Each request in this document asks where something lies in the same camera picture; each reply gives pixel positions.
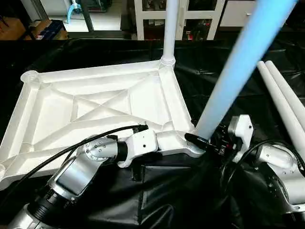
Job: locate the white drawer unit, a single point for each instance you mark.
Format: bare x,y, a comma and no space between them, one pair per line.
236,12

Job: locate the white plastic table leg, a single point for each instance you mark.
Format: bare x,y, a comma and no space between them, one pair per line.
243,62
290,90
281,105
170,28

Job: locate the white glass door cabinet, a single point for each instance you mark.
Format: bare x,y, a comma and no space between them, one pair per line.
195,19

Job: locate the white plastic table top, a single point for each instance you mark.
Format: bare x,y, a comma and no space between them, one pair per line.
86,105

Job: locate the black work mat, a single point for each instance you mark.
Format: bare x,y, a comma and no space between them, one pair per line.
190,195

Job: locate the grey metal pole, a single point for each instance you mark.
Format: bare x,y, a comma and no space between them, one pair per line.
87,14

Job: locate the blue box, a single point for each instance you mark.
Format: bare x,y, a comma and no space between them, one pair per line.
50,29

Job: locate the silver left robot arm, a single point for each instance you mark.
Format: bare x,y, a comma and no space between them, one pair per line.
71,179

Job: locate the turquoise plastic stool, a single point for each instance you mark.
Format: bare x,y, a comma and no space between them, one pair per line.
72,9

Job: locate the brown cardboard board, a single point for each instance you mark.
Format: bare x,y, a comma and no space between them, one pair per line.
16,28

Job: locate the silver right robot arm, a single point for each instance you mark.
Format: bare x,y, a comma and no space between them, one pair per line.
281,171

